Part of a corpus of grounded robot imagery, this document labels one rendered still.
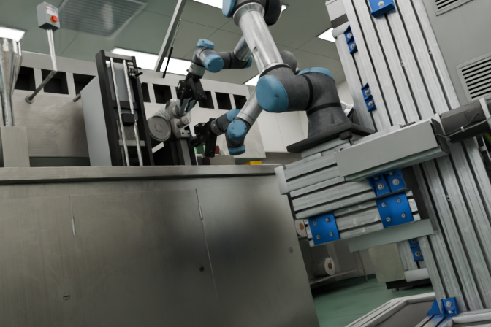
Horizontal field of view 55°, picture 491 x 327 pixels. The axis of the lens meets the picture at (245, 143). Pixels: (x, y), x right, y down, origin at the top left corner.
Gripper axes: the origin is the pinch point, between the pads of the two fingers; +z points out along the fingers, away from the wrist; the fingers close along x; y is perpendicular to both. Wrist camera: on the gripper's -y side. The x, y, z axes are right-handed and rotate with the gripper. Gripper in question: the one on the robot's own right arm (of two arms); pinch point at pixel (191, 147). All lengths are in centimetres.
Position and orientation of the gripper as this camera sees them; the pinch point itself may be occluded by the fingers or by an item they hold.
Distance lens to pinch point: 224.5
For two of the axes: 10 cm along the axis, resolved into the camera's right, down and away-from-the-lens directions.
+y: -2.2, -9.4, 2.6
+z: -6.6, 3.4, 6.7
